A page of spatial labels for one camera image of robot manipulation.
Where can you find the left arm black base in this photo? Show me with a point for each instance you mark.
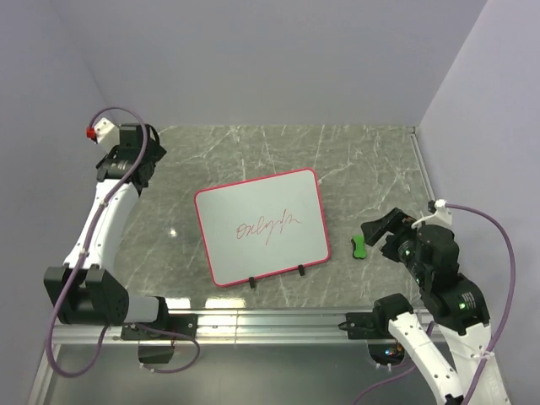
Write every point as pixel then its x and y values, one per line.
pixel 184 324

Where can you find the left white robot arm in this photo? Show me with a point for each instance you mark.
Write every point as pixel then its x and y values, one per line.
pixel 84 287

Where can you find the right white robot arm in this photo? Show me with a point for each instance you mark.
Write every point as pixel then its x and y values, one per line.
pixel 455 353

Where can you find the aluminium mounting rail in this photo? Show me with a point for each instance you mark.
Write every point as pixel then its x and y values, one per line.
pixel 237 327

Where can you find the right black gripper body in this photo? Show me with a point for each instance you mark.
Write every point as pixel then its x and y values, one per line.
pixel 399 245

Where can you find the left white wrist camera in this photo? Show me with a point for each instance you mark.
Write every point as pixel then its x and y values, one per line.
pixel 104 133

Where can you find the green whiteboard eraser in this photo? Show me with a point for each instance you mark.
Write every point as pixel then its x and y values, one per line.
pixel 358 244

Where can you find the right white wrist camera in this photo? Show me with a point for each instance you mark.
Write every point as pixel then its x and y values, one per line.
pixel 439 214

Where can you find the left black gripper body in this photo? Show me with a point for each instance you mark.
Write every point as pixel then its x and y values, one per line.
pixel 155 153

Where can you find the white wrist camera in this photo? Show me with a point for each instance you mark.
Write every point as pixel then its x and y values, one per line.
pixel 439 214
pixel 104 133

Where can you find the pink-framed whiteboard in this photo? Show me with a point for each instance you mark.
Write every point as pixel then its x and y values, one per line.
pixel 262 227

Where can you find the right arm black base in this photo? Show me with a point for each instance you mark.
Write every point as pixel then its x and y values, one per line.
pixel 365 326

